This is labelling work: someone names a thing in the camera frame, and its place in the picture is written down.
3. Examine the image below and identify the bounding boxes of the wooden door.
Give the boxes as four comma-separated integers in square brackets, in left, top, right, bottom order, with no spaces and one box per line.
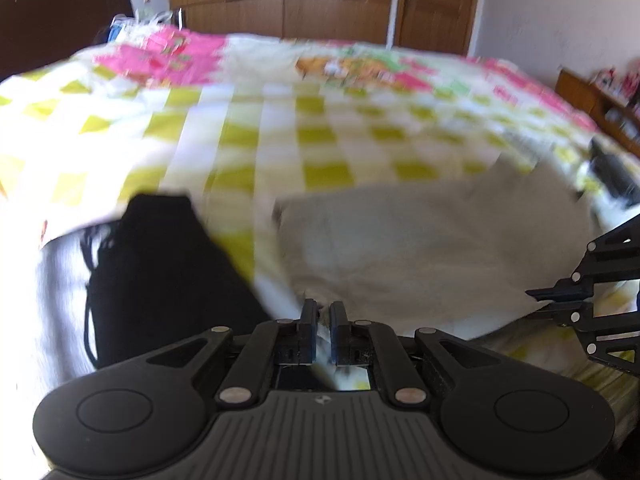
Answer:
[387,0,485,56]

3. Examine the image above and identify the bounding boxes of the beige pants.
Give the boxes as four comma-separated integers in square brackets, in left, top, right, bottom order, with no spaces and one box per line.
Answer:
[272,156,598,391]

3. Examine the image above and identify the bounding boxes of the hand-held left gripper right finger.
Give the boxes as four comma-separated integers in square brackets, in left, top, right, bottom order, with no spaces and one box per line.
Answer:
[329,300,502,407]

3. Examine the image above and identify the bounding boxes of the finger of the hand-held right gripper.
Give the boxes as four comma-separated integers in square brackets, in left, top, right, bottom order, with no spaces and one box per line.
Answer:
[525,219,640,305]
[536,302,640,377]

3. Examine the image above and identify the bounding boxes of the clutter of small bottles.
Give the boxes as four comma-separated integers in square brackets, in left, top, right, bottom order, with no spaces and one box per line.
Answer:
[590,57,640,108]

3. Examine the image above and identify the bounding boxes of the dark wooden headboard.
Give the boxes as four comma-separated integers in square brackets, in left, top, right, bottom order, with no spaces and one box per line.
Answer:
[0,0,133,81]

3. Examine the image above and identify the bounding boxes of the dark grey object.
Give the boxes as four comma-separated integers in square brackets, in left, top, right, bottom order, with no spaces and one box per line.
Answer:
[587,139,635,207]

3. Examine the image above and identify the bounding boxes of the checkered printed blanket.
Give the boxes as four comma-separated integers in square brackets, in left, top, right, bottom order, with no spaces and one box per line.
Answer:
[0,27,640,480]

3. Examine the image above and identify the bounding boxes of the black folded garment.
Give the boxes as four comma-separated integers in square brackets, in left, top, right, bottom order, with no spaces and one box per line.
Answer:
[80,192,277,370]

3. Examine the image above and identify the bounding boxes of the wooden shelf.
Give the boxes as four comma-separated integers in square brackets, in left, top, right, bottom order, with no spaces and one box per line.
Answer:
[555,66,640,158]

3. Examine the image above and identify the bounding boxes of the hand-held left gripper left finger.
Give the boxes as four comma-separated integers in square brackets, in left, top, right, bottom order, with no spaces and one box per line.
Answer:
[144,299,321,408]

